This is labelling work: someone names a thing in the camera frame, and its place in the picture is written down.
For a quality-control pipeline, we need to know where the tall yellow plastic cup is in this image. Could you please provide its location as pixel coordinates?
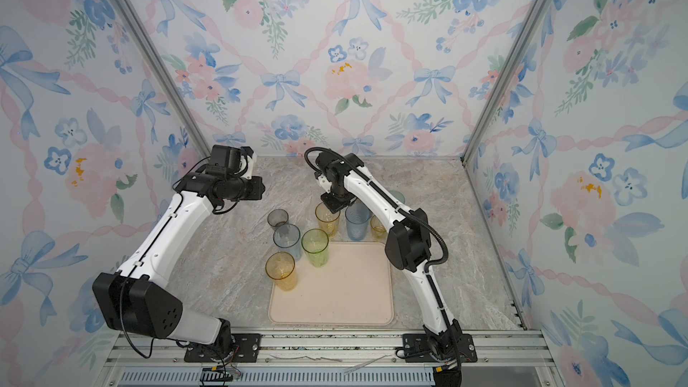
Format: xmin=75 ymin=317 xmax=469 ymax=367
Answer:
xmin=315 ymin=202 xmax=340 ymax=238

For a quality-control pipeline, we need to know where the tall green plastic cup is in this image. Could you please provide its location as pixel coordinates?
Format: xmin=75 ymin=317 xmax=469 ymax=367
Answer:
xmin=301 ymin=229 xmax=330 ymax=268

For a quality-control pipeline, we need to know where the light blue plastic cup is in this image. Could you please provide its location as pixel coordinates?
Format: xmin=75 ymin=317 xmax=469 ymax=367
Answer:
xmin=272 ymin=223 xmax=302 ymax=262

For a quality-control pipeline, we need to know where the tall orange plastic cup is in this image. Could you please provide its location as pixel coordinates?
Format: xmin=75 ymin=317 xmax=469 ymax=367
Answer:
xmin=264 ymin=252 xmax=297 ymax=291

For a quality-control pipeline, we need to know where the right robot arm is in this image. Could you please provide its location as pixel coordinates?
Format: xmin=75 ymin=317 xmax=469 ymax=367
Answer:
xmin=304 ymin=147 xmax=462 ymax=364

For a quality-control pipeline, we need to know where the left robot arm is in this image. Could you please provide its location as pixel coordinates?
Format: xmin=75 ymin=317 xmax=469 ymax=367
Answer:
xmin=92 ymin=159 xmax=265 ymax=359

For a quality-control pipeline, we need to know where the beige plastic tray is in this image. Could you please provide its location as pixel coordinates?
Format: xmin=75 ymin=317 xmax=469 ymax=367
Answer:
xmin=268 ymin=242 xmax=394 ymax=327

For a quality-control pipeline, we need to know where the blue ribbed plastic cup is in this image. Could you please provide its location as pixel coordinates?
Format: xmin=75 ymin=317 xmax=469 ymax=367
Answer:
xmin=345 ymin=200 xmax=373 ymax=242

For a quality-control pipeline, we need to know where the small grey plastic cup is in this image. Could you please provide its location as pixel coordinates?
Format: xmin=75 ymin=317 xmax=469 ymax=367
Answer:
xmin=267 ymin=209 xmax=290 ymax=229

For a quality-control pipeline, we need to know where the small yellow plastic cup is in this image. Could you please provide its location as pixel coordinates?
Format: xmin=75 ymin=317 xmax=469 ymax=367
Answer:
xmin=369 ymin=216 xmax=387 ymax=242

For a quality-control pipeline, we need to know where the teal plastic cup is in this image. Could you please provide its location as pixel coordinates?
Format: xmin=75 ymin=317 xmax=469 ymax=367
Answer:
xmin=390 ymin=190 xmax=406 ymax=204

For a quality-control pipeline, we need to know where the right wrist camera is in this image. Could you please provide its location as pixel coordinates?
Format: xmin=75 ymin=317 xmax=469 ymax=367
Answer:
xmin=315 ymin=172 xmax=331 ymax=193

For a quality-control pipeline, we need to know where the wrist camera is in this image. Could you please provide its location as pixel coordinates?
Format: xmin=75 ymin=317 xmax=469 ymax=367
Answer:
xmin=315 ymin=172 xmax=331 ymax=193
xmin=205 ymin=144 xmax=255 ymax=179

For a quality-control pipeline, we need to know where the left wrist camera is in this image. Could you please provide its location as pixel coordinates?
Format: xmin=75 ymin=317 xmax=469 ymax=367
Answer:
xmin=205 ymin=144 xmax=255 ymax=179

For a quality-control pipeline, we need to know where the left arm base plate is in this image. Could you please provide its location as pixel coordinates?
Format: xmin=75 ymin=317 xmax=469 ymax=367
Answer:
xmin=184 ymin=333 xmax=262 ymax=364

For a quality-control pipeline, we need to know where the aluminium front rail frame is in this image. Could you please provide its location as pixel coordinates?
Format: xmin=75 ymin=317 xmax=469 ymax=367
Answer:
xmin=95 ymin=329 xmax=564 ymax=386

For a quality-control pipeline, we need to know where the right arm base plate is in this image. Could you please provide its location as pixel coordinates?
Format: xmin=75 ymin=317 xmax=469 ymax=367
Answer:
xmin=397 ymin=333 xmax=478 ymax=364

